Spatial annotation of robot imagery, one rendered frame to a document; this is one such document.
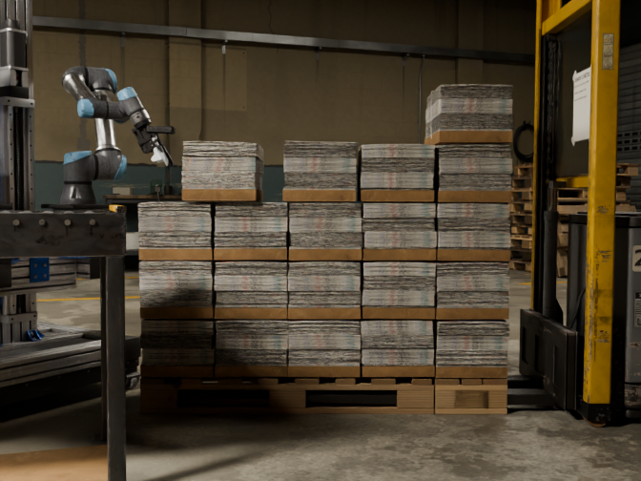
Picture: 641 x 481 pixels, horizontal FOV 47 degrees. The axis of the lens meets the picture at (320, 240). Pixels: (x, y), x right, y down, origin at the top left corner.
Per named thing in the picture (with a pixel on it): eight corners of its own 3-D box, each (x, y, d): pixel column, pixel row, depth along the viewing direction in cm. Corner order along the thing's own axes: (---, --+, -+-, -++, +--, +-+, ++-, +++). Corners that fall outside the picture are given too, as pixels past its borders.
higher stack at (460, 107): (419, 389, 331) (423, 96, 325) (486, 389, 332) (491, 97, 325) (433, 414, 293) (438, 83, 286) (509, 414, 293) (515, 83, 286)
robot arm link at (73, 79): (54, 60, 333) (83, 97, 297) (80, 62, 339) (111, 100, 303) (52, 85, 338) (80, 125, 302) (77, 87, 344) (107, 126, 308)
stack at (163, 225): (158, 388, 330) (157, 201, 326) (421, 389, 331) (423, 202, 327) (138, 413, 292) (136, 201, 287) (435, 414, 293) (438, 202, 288)
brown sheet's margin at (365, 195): (356, 200, 327) (357, 191, 326) (422, 201, 326) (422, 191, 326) (360, 200, 289) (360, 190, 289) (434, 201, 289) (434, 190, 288)
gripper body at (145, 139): (148, 156, 310) (134, 130, 309) (166, 145, 310) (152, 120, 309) (144, 155, 302) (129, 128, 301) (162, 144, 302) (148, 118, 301)
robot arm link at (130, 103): (129, 91, 310) (135, 83, 303) (141, 115, 311) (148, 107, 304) (113, 97, 306) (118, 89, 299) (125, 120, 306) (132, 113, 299)
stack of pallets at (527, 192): (584, 265, 982) (586, 167, 975) (639, 272, 895) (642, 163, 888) (500, 269, 931) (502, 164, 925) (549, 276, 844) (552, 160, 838)
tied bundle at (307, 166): (287, 202, 327) (288, 149, 325) (355, 202, 326) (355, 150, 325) (281, 202, 289) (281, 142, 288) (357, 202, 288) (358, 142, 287)
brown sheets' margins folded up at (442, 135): (420, 357, 330) (423, 138, 325) (485, 357, 331) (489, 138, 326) (434, 378, 292) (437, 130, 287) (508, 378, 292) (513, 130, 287)
